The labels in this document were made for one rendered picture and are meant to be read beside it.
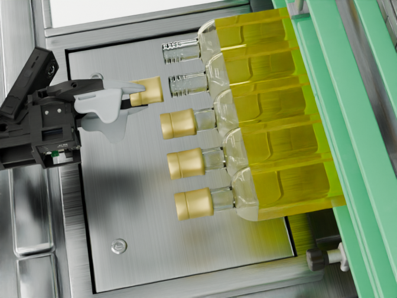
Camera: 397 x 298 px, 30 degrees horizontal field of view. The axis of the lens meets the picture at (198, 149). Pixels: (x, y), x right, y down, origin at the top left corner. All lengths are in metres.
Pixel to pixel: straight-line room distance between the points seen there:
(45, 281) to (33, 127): 0.22
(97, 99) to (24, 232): 0.23
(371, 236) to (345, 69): 0.19
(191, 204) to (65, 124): 0.19
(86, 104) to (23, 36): 0.31
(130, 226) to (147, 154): 0.12
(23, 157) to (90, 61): 0.27
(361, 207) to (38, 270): 0.45
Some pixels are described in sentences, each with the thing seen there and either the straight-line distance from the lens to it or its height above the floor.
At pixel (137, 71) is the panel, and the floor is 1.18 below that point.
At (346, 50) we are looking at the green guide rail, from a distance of 0.87.
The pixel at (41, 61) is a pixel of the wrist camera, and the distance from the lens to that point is 1.01.
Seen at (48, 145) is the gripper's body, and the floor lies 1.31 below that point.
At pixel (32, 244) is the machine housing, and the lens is 1.07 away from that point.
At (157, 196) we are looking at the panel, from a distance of 1.06.
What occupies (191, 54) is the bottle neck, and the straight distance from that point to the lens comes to 1.02.
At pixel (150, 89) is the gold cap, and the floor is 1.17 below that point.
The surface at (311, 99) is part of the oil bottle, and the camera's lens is 0.96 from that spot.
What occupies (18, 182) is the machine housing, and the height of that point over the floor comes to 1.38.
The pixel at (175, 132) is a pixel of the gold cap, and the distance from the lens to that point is 0.95.
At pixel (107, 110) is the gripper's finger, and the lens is 0.95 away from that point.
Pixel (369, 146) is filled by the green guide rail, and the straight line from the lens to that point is 0.81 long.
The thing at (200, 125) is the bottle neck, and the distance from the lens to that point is 0.96.
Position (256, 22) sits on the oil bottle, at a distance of 1.03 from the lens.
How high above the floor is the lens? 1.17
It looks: 3 degrees down
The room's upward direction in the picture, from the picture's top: 100 degrees counter-clockwise
